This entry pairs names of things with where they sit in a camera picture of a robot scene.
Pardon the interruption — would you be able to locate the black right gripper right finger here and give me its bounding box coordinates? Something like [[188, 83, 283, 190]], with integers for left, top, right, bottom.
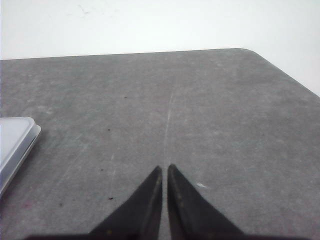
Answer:
[[167, 164, 245, 240]]

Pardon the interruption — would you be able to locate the silver digital kitchen scale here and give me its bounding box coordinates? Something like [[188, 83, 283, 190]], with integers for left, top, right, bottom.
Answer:
[[0, 116, 41, 196]]

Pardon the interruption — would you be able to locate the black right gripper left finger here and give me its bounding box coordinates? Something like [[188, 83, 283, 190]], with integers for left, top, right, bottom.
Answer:
[[89, 166, 163, 240]]

